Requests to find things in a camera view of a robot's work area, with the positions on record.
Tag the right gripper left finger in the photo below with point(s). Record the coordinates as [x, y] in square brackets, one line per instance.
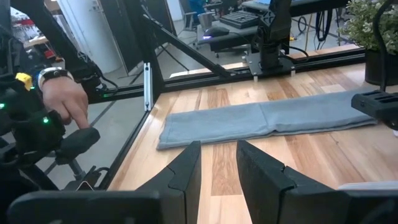
[183, 193]

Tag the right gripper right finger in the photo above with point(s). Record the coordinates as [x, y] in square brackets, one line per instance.
[267, 193]

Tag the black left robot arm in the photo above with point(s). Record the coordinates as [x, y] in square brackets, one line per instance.
[273, 28]

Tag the grey towel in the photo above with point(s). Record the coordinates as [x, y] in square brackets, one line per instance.
[233, 124]

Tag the green potted plant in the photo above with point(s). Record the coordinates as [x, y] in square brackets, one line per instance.
[360, 25]

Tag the person's hand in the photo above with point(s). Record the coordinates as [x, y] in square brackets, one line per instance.
[62, 96]

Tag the grey desk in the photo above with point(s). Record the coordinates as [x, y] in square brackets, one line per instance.
[230, 39]

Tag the black keyboard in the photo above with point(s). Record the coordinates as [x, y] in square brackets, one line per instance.
[239, 19]

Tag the black computer mouse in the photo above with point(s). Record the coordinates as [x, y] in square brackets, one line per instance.
[216, 31]

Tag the person's wristwatch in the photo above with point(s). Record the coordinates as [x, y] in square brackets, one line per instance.
[54, 73]

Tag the black aluminium frame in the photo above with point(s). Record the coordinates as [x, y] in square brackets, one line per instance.
[199, 81]

